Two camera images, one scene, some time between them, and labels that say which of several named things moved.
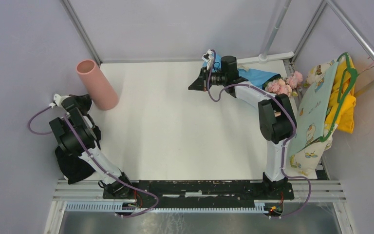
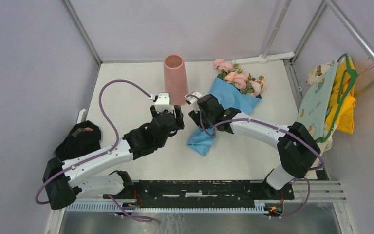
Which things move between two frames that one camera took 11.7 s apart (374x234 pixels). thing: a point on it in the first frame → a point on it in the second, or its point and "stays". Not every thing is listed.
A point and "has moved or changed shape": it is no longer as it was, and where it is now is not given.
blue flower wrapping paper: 256,77 → 223,94
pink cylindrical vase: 101,92 → 175,79
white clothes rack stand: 264,58 stays
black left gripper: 85,98 → 179,124
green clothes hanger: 354,73 stays
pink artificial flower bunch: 287,86 has moved or changed shape
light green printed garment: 308,146 stays
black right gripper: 200,83 → 196,115
